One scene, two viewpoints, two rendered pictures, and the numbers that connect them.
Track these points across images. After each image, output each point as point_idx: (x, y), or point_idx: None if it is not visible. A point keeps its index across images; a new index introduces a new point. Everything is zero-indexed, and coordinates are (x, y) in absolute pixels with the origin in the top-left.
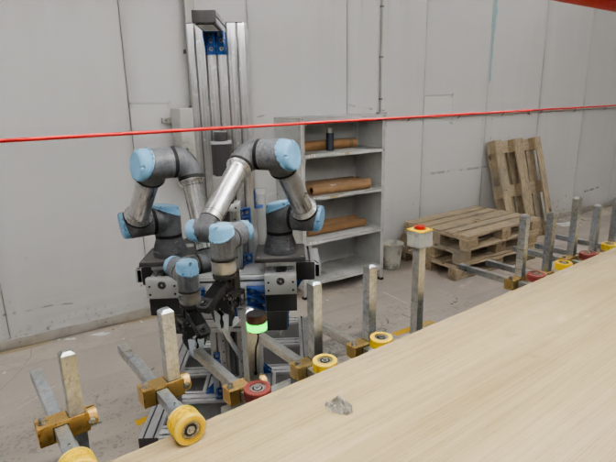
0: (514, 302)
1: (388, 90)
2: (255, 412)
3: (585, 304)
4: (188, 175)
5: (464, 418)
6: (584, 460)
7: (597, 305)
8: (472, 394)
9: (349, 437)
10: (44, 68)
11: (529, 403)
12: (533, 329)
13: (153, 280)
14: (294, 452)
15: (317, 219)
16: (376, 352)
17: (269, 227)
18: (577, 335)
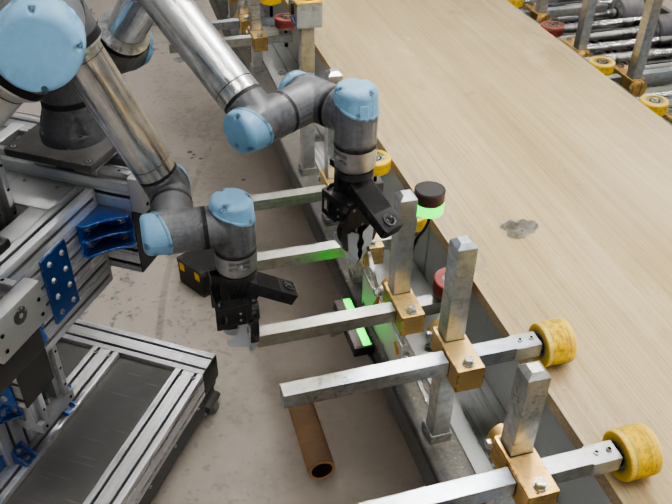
0: (348, 56)
1: None
2: (508, 292)
3: (383, 28)
4: (93, 33)
5: (565, 165)
6: (637, 137)
7: (390, 25)
8: (526, 147)
9: (578, 237)
10: None
11: (552, 127)
12: (417, 72)
13: (5, 318)
14: (594, 278)
15: (152, 42)
16: (409, 172)
17: (66, 96)
18: (445, 59)
